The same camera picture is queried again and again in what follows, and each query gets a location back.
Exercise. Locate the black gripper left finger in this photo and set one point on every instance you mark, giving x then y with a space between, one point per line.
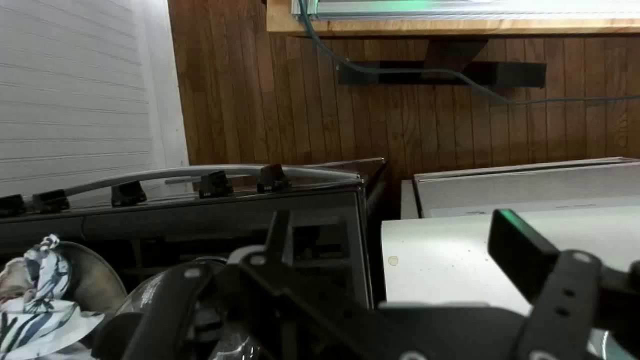
201 313

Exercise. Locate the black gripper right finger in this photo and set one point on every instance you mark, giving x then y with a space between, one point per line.
561 301

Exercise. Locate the patterned kitchen cloth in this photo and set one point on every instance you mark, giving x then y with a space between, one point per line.
41 313

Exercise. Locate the black stainless steel stove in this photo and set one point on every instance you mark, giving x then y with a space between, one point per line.
201 221

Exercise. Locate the steel frying pan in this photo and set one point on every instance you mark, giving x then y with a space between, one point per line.
92 281

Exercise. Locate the white box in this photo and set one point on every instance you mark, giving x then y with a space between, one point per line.
521 187

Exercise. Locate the black stove knob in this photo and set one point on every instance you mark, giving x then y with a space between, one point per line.
215 185
129 193
10 204
272 179
51 201

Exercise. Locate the wooden stand board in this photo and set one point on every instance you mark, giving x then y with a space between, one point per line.
466 24

